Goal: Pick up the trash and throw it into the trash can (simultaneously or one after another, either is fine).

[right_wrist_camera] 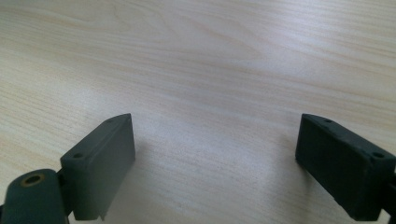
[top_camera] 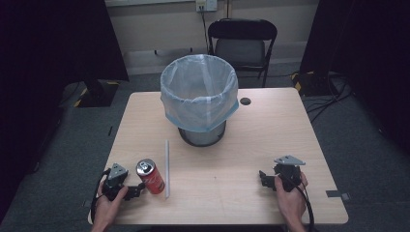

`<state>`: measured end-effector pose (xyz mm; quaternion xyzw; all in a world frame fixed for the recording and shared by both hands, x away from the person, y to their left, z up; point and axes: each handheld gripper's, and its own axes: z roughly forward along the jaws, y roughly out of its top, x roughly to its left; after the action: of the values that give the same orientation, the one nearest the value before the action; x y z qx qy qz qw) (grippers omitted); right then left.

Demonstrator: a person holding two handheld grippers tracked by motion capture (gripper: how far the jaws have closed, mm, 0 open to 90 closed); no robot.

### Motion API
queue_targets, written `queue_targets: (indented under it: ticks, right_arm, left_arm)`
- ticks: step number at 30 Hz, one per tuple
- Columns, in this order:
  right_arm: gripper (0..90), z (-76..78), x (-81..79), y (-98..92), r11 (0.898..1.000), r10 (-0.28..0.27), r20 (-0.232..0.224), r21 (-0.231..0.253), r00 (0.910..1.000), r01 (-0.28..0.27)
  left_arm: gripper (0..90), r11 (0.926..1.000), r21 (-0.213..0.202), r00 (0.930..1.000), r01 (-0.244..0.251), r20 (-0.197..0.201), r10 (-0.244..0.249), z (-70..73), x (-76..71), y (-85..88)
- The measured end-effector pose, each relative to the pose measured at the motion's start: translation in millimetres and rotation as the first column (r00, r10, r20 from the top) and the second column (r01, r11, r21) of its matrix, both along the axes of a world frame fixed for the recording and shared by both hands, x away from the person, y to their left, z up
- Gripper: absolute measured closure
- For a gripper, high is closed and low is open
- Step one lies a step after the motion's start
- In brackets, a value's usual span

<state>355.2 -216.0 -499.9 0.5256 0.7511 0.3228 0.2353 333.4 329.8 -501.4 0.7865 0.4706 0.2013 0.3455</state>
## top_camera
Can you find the white wall outlet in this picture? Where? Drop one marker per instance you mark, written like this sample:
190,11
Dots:
206,5

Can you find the white drinking straw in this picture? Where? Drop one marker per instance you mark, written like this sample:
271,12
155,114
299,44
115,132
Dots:
167,169

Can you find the metal mesh waste bin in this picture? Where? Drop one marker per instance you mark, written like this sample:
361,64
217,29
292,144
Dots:
202,137

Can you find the translucent blue bin bag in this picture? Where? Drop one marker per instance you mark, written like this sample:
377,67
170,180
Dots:
199,93

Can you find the black curtain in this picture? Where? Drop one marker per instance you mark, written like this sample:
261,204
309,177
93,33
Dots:
48,64
370,58

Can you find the grey tape strip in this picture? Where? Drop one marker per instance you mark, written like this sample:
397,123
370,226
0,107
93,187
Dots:
336,194

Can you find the black stand base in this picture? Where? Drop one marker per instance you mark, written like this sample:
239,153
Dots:
314,84
96,95

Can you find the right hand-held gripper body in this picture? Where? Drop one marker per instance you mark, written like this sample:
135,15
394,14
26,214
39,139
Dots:
287,174

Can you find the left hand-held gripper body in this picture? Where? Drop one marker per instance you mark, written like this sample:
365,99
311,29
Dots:
113,185

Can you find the red drink can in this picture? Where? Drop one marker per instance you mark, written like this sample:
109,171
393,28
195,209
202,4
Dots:
151,178

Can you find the person's right hand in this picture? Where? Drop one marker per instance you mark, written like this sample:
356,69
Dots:
291,203

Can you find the person's left hand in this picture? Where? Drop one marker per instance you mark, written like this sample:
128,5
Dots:
108,206

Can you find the black folding chair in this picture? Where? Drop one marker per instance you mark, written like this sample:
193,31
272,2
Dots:
242,48

